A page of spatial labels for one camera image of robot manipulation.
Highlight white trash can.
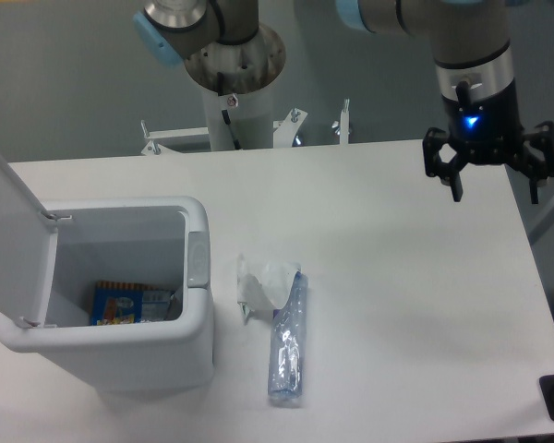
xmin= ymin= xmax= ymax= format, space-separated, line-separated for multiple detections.
xmin=0 ymin=197 xmax=214 ymax=391

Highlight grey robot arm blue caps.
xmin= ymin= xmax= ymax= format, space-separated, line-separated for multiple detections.
xmin=133 ymin=1 xmax=554 ymax=200

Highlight clear crushed plastic bottle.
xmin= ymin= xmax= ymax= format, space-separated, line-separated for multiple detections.
xmin=267 ymin=272 xmax=308 ymax=403

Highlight white plastic wrapper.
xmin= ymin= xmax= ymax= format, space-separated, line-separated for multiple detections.
xmin=236 ymin=254 xmax=301 ymax=323

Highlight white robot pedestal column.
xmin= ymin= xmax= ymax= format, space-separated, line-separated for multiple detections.
xmin=183 ymin=23 xmax=287 ymax=151

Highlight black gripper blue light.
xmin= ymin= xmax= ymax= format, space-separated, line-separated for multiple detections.
xmin=422 ymin=78 xmax=554 ymax=205

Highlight blue orange snack package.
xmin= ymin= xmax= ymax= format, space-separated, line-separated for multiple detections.
xmin=90 ymin=281 xmax=175 ymax=326

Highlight white trash can lid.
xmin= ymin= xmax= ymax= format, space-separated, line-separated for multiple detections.
xmin=0 ymin=154 xmax=57 ymax=328

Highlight white metal base frame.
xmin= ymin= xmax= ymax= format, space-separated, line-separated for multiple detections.
xmin=139 ymin=98 xmax=355 ymax=156

